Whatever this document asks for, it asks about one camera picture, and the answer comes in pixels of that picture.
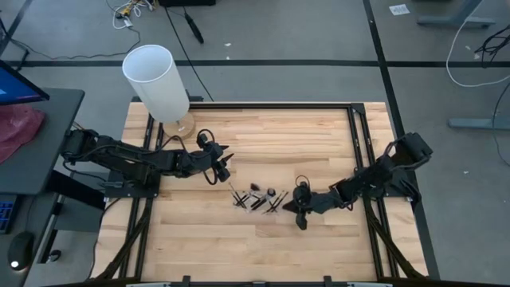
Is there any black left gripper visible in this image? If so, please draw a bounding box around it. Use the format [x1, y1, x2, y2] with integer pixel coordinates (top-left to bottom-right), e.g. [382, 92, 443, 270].
[186, 132, 235, 183]

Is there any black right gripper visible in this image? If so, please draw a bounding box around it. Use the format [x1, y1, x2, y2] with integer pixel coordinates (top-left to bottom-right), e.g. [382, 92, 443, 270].
[281, 183, 332, 231]

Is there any black flat-head makeup brush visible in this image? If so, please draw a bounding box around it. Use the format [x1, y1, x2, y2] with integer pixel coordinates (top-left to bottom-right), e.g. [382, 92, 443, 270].
[250, 187, 277, 211]

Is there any thin black makeup brush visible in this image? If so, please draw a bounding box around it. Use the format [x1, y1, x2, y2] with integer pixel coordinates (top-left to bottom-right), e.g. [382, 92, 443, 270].
[243, 192, 267, 206]

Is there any clear acrylic three-compartment organizer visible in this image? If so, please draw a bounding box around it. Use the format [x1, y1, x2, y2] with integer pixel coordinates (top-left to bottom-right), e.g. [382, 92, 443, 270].
[229, 181, 291, 215]

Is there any white cylinder lamp wooden base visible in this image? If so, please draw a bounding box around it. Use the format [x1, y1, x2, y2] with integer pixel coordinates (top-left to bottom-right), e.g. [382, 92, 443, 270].
[121, 44, 197, 141]

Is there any black stick-shaped device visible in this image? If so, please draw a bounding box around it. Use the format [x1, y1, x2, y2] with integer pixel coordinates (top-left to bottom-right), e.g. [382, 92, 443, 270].
[184, 13, 206, 45]

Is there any black desk base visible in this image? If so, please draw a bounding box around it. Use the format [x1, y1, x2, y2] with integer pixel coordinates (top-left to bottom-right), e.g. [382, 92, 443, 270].
[37, 169, 108, 265]

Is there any black box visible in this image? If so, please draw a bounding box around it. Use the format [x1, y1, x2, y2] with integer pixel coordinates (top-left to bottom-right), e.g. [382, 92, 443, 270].
[158, 0, 218, 7]

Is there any dark grey desk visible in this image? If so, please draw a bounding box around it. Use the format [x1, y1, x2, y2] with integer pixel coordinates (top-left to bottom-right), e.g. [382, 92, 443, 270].
[0, 88, 86, 196]

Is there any grey desk foot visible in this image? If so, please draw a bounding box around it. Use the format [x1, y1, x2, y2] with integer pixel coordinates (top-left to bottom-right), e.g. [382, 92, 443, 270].
[416, 0, 497, 29]
[447, 116, 510, 130]

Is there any pink cloth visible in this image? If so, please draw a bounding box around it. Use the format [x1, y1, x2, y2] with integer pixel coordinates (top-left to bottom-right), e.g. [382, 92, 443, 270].
[0, 103, 47, 164]

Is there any computer monitor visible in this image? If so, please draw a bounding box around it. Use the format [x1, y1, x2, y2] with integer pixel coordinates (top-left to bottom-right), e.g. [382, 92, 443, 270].
[0, 58, 51, 107]

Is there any white paper sheet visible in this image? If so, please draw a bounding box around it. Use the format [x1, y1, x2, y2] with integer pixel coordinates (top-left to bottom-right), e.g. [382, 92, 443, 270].
[388, 3, 411, 17]

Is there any black computer mouse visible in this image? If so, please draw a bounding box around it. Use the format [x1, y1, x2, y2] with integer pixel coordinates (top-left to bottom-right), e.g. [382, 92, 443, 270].
[6, 230, 36, 272]

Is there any keyboard with blue keys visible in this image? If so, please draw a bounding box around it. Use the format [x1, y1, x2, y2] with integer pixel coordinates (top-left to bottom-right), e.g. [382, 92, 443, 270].
[0, 200, 18, 235]

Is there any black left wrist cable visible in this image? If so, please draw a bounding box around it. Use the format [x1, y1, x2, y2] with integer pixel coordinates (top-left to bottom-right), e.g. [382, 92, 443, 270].
[196, 128, 219, 187]

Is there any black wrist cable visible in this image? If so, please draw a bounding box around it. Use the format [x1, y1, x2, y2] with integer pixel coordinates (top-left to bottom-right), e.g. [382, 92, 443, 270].
[196, 128, 219, 187]
[294, 174, 312, 192]

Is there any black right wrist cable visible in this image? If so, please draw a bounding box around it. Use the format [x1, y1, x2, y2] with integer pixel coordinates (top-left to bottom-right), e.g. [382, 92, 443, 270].
[294, 174, 312, 192]

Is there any black aluminium table frame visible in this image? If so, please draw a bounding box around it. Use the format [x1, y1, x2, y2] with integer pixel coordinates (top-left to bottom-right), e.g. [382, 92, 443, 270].
[90, 95, 430, 287]

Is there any long black floor cable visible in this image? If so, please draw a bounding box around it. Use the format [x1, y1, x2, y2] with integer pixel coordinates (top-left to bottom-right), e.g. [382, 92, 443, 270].
[163, 6, 215, 102]

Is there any thin black floor cable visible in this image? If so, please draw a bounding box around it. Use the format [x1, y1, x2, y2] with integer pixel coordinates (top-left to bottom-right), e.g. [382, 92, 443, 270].
[0, 26, 143, 61]

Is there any white and yellow cable bundle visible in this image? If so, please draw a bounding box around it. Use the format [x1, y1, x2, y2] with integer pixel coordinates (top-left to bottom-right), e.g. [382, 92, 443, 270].
[104, 0, 155, 31]

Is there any white floor cable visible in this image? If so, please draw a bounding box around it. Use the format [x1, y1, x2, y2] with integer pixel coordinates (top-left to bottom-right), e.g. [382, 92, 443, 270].
[445, 0, 510, 88]

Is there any curved black floor cable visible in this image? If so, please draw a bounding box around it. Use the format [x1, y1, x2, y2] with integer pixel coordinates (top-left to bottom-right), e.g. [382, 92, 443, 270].
[492, 81, 510, 167]

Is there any black cable cluster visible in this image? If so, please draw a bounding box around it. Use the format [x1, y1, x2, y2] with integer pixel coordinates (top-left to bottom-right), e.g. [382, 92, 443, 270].
[473, 23, 510, 68]

